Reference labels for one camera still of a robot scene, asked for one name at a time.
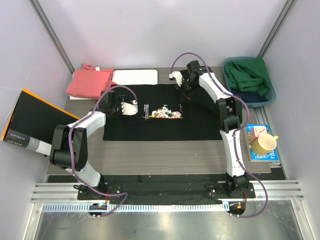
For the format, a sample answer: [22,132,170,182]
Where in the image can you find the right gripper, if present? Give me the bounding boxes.
[174,79,198,103]

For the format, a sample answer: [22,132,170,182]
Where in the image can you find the black t shirt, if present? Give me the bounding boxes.
[103,84,222,141]

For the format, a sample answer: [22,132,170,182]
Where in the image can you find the green t shirt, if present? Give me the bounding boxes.
[224,57,271,97]

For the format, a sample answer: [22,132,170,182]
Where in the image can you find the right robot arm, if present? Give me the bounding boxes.
[169,60,249,198]

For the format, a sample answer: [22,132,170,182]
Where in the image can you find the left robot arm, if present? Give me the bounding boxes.
[49,90,125,200]

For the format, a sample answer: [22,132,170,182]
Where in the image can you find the folded pink t shirt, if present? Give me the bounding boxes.
[66,63,116,99]

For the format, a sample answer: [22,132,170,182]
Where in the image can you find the white whiteboard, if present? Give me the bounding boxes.
[112,69,158,85]

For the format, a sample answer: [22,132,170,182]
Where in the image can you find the folded white t shirt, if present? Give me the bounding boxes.
[69,95,94,101]

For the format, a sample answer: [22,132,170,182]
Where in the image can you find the navy blue t shirt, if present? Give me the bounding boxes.
[230,88,268,103]

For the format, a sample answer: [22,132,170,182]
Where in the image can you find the blue plastic basket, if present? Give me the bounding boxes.
[222,56,276,107]

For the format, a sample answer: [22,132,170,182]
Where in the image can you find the black clip file folder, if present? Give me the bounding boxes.
[0,88,80,156]

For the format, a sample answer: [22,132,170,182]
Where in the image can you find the yellow cup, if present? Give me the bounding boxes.
[251,133,279,155]

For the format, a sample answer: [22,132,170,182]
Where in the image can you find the blue book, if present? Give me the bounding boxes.
[243,123,279,163]

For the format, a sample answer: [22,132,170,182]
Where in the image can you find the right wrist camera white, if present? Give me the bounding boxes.
[169,71,185,87]

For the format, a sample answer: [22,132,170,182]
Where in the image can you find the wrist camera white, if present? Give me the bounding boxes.
[120,100,138,116]
[169,71,185,87]

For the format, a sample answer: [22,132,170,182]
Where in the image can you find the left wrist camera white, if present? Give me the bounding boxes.
[120,100,138,116]

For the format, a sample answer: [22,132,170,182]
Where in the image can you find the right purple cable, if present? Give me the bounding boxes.
[169,52,270,220]

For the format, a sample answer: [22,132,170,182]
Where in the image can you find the purple cable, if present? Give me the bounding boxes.
[169,52,270,220]
[67,85,138,217]

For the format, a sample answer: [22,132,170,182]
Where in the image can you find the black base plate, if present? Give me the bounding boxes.
[76,174,256,201]

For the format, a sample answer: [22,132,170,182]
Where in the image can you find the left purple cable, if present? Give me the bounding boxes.
[67,85,138,217]

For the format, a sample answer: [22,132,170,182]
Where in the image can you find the aluminium rail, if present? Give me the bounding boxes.
[31,180,304,205]

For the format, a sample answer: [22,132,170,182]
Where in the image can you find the aluminium frame post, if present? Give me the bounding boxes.
[257,0,297,58]
[29,0,75,74]

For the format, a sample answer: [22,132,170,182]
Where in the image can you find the left aluminium frame post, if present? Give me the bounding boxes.
[29,0,75,74]

